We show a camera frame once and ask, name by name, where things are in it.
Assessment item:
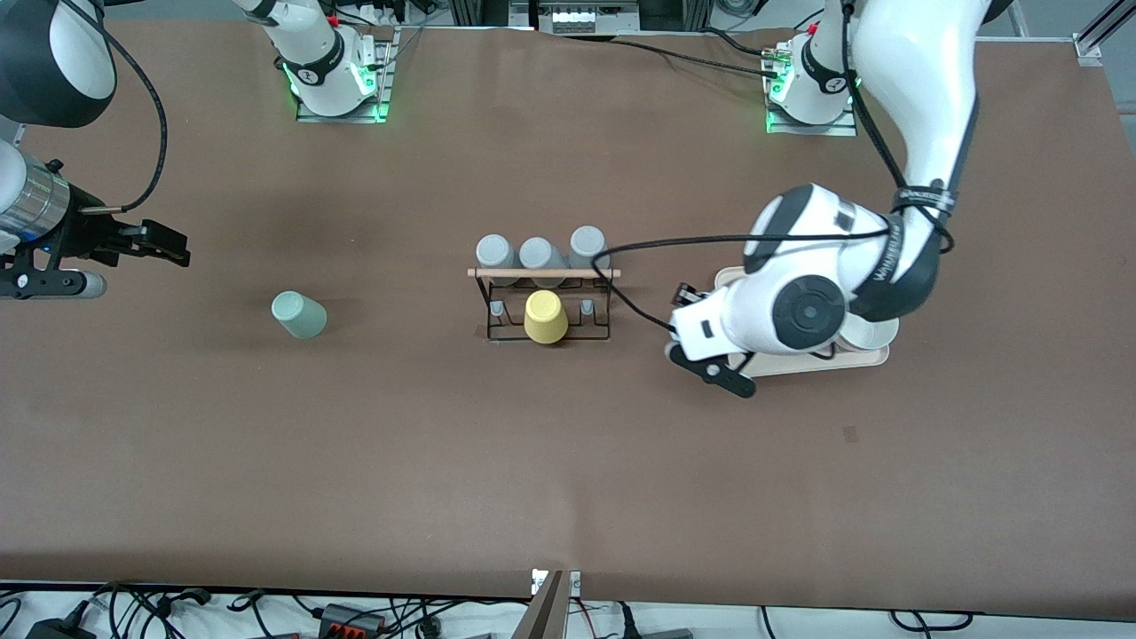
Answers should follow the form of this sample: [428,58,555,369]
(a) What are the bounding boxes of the mint green cup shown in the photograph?
[271,291,328,340]

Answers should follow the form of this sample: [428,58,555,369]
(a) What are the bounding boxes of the grey cup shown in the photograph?
[569,225,612,272]
[518,237,569,290]
[476,234,518,286]

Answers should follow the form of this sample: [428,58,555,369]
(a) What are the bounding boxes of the beige rectangular tray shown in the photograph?
[714,264,891,378]

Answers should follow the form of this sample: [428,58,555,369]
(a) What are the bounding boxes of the yellow cup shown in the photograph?
[524,290,570,345]

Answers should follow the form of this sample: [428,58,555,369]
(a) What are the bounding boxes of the white bowl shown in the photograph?
[837,312,900,353]

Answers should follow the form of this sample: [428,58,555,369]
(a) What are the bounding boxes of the grey socket strip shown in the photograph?
[536,0,642,36]

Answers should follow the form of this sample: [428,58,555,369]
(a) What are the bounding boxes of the black power adapter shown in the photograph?
[25,616,95,639]

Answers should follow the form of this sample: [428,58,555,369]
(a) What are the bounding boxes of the black box orange connectors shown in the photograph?
[318,603,388,637]

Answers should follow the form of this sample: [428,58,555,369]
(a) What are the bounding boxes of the black wire cup rack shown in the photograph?
[467,266,622,344]

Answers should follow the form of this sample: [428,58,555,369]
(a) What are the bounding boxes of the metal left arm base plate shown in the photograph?
[764,44,860,138]

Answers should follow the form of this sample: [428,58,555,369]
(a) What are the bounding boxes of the black table cable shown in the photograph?
[699,28,784,58]
[611,37,782,79]

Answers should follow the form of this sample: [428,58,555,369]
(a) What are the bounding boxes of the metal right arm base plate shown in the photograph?
[296,27,398,124]

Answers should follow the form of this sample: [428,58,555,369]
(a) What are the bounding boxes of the grey wedge camera mount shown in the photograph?
[512,571,567,639]

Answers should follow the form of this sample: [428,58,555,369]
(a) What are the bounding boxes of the aluminium corner bracket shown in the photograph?
[1072,0,1136,65]

